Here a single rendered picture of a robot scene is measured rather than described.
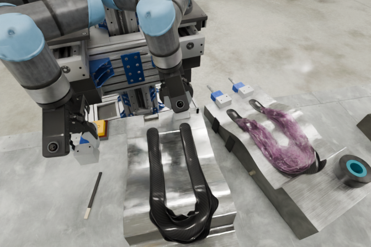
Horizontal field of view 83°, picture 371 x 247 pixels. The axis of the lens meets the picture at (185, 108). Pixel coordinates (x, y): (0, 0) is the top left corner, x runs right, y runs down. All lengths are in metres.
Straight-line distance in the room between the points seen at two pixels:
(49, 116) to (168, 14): 0.32
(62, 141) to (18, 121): 1.85
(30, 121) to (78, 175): 1.54
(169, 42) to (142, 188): 0.37
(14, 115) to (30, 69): 1.99
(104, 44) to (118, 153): 0.49
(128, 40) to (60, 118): 0.60
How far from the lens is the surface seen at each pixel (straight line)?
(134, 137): 0.70
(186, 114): 0.70
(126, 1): 0.57
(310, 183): 0.68
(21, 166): 0.92
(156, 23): 0.44
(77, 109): 0.55
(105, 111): 1.75
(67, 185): 0.80
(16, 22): 0.44
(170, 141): 0.68
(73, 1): 0.54
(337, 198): 0.69
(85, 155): 0.64
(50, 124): 0.52
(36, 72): 0.45
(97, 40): 1.07
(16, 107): 2.50
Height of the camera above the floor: 1.46
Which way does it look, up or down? 49 degrees down
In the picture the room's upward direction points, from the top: straight up
